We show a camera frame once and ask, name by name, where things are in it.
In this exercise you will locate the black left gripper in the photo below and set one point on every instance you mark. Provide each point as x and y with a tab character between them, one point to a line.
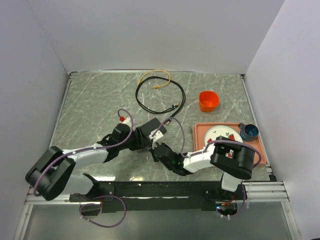
139	143

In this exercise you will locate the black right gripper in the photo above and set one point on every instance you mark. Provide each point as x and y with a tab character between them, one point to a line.
155	158

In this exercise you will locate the black network switch box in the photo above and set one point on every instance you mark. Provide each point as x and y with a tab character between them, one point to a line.
152	126

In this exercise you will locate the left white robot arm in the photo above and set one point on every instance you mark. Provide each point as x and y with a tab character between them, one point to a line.
52	174

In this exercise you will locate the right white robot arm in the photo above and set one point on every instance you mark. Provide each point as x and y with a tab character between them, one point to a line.
236	159

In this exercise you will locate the pink plastic tray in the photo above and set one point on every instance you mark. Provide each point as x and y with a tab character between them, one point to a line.
200	129

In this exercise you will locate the white watermelon pattern plate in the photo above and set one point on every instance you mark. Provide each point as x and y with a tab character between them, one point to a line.
221	131

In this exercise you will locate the orange plastic cup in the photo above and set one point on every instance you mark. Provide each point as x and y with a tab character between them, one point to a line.
208	101

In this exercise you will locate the blue ceramic mug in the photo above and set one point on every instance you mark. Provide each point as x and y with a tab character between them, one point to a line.
248	132

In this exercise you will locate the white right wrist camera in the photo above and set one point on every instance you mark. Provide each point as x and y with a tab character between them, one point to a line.
156	135

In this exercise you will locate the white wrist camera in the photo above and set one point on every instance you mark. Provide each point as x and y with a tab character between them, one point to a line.
156	135
129	121

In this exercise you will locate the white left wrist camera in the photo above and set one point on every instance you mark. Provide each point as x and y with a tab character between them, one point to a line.
129	121

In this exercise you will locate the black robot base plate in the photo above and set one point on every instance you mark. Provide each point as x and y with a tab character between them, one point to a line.
159	195

